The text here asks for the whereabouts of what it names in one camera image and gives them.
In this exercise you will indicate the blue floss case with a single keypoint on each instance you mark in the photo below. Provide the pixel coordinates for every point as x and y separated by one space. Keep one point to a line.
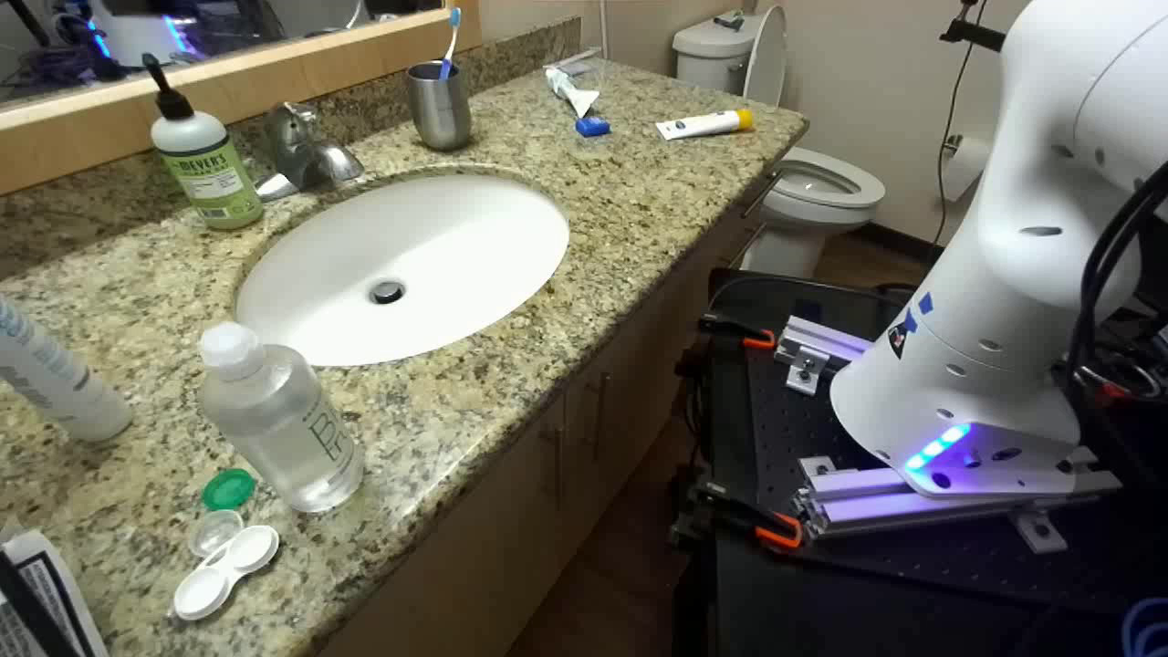
593 126

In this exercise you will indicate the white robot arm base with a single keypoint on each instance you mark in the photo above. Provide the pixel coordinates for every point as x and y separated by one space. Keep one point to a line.
958 392

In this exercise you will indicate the white oval sink basin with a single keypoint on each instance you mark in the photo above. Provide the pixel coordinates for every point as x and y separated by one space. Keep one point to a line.
407 267

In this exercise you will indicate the clear lens case cap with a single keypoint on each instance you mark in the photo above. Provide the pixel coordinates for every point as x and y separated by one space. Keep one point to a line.
212 529

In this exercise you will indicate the white contact lens case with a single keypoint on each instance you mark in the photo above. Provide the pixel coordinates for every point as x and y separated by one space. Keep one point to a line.
212 581

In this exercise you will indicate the white toothpaste tube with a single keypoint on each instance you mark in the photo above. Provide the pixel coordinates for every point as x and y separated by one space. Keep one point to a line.
576 95

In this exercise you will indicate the white tube yellow cap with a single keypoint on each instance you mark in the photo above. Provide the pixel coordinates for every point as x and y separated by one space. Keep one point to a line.
722 121

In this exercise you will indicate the steel toothbrush cup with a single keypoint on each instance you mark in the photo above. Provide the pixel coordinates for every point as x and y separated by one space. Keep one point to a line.
441 109

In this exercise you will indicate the white toilet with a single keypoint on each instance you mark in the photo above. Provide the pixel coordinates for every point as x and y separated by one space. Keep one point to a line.
812 195

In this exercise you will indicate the blue toothbrush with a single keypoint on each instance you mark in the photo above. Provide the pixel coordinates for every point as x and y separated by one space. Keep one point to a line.
456 40

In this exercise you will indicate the black robot cart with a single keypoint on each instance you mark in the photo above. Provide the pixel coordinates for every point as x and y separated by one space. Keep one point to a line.
967 588

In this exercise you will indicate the chrome faucet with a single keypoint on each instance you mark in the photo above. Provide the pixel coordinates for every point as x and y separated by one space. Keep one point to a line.
305 158

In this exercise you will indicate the clear solution bottle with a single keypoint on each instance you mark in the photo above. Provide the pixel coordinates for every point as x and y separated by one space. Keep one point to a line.
276 415

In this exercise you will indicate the green contact lens cap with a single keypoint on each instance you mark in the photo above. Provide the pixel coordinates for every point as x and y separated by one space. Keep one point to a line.
227 491

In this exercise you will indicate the green soap pump bottle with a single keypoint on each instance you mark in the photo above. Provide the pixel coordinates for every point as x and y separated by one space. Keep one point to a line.
204 158

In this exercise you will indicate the white bottle at left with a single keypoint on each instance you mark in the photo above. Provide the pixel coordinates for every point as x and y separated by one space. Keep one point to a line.
59 386

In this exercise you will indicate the aluminium mounting rail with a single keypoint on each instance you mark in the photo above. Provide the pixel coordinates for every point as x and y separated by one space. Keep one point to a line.
845 501

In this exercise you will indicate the wall mirror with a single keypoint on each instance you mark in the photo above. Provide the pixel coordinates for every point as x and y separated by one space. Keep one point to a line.
63 44

